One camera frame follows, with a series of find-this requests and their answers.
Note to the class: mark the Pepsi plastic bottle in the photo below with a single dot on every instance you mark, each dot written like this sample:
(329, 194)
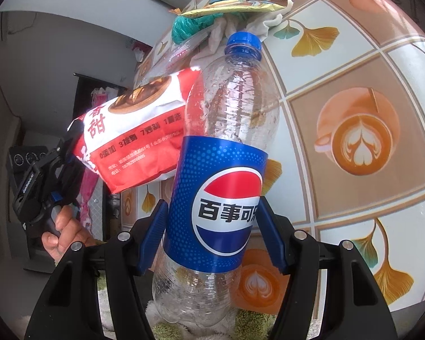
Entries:
(231, 117)

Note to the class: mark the teal plastic bag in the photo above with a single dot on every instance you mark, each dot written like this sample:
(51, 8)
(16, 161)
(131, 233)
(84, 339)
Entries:
(184, 27)

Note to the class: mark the yellow snack packet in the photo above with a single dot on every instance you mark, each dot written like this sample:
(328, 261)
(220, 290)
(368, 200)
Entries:
(235, 6)

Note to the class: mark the white tissue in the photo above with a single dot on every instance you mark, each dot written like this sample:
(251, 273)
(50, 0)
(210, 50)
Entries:
(257, 24)

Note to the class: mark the left hand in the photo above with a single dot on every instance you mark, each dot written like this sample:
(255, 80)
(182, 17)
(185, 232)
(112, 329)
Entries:
(70, 231)

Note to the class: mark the bed with pink bedding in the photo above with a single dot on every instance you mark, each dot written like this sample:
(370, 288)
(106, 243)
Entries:
(90, 98)

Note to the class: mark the patterned vinyl tablecloth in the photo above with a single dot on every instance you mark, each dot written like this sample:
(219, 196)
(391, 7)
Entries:
(348, 159)

